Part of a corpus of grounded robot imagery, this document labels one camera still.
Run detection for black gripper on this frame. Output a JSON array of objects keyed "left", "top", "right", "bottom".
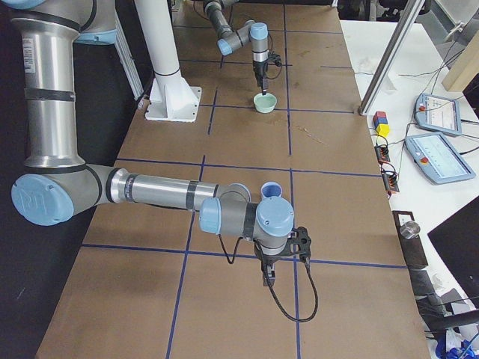
[
  {"left": 254, "top": 227, "right": 311, "bottom": 287},
  {"left": 252, "top": 60, "right": 268, "bottom": 95}
]

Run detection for light green bowl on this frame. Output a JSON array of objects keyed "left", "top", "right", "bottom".
[{"left": 253, "top": 93, "right": 277, "bottom": 114}]

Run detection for blue-grey plastic cup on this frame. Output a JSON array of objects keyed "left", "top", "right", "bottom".
[{"left": 260, "top": 181, "right": 283, "bottom": 200}]

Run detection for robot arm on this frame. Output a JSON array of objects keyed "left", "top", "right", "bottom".
[
  {"left": 203, "top": 0, "right": 269, "bottom": 95},
  {"left": 1, "top": 1, "right": 313, "bottom": 291}
]

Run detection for red blue yellow blocks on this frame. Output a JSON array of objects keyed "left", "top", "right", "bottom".
[{"left": 373, "top": 111, "right": 390, "bottom": 137}]

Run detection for shiny metal cylinder cup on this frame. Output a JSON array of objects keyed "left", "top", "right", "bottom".
[{"left": 399, "top": 221, "right": 421, "bottom": 239}]

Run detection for far teach pendant tablet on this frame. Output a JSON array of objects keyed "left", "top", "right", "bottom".
[{"left": 413, "top": 93, "right": 463, "bottom": 136}]

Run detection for teach pendant tablet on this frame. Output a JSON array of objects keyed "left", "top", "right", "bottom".
[
  {"left": 413, "top": 93, "right": 463, "bottom": 136},
  {"left": 405, "top": 132, "right": 476, "bottom": 185}
]

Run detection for near teach pendant tablet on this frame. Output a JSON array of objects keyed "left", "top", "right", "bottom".
[{"left": 405, "top": 132, "right": 476, "bottom": 185}]

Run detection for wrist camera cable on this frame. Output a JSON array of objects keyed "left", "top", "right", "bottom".
[
  {"left": 266, "top": 35, "right": 284, "bottom": 80},
  {"left": 219, "top": 235, "right": 320, "bottom": 322}
]

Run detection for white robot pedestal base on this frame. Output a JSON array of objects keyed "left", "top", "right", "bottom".
[{"left": 135, "top": 0, "right": 202, "bottom": 123}]

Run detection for aluminium frame post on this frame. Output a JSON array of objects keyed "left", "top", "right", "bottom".
[{"left": 358, "top": 0, "right": 426, "bottom": 115}]

